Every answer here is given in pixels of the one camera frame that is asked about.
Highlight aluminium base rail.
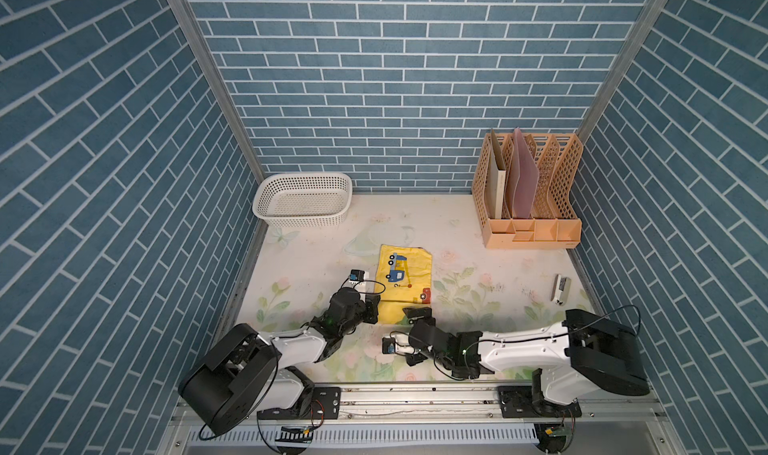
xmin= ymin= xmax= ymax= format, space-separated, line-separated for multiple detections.
xmin=173 ymin=380 xmax=667 ymax=426

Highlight white plastic mesh basket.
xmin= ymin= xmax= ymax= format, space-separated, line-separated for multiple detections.
xmin=252 ymin=172 xmax=353 ymax=228

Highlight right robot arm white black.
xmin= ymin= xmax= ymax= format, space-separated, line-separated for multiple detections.
xmin=382 ymin=309 xmax=650 ymax=406

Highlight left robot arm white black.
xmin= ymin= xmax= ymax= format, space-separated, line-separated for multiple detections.
xmin=178 ymin=286 xmax=381 ymax=436

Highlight peach plastic file organizer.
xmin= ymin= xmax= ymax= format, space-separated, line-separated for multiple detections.
xmin=472 ymin=129 xmax=583 ymax=250

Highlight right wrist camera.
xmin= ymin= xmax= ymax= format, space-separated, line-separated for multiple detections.
xmin=381 ymin=337 xmax=414 ymax=356

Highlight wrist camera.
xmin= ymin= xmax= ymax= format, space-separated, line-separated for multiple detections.
xmin=381 ymin=337 xmax=414 ymax=356
xmin=348 ymin=269 xmax=366 ymax=283

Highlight yellow cartoon pillowcase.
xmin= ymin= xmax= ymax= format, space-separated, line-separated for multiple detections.
xmin=375 ymin=244 xmax=432 ymax=325

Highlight pink file folder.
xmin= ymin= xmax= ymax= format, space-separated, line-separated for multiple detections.
xmin=507 ymin=128 xmax=539 ymax=218

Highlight small silver stapler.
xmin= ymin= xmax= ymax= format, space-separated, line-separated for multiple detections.
xmin=551 ymin=274 xmax=571 ymax=306

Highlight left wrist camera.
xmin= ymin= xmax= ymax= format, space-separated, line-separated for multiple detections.
xmin=348 ymin=269 xmax=366 ymax=283

